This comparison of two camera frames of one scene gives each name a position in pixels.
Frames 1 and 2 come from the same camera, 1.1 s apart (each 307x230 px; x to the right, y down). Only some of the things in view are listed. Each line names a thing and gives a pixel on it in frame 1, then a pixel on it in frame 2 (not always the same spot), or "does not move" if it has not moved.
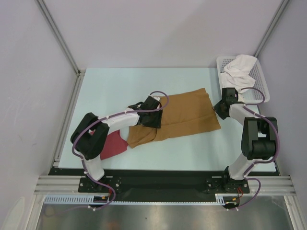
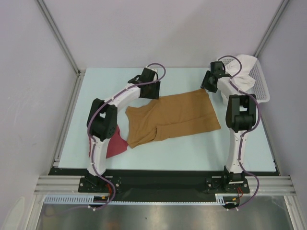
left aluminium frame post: (78, 81) does not move
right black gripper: (217, 107) to (205, 83)
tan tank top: (185, 113) does not move
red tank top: (114, 144) does not move
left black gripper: (156, 123) to (154, 95)
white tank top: (236, 74) does not move
